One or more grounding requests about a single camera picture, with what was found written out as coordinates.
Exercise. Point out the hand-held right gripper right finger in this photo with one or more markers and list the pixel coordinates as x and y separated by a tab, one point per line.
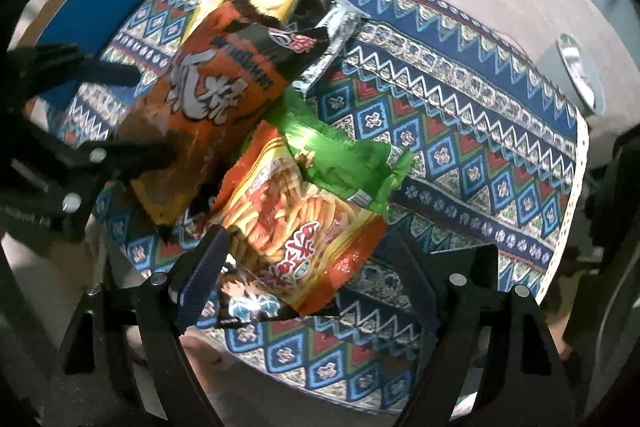
422	294

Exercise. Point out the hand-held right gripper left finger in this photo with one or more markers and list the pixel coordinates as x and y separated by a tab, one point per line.
200	279

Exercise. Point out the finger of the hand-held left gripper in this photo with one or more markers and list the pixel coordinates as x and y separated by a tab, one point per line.
135	157
105	72

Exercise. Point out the black snack packet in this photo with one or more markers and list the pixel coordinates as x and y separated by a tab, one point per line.
250	307

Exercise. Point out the orange snack bag black top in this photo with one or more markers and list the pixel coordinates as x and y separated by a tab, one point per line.
210	97

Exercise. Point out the orange fries snack bag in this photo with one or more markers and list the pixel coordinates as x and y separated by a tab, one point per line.
300	227

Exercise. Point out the silver foil snack packet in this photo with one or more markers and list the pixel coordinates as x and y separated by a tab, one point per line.
335	37

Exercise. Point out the patterned tablecloth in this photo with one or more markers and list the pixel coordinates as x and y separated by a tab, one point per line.
450	132

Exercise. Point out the green snack bag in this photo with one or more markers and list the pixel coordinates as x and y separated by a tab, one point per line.
335	152

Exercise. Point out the grey trash bin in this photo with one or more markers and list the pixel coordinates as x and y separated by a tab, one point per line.
575	62

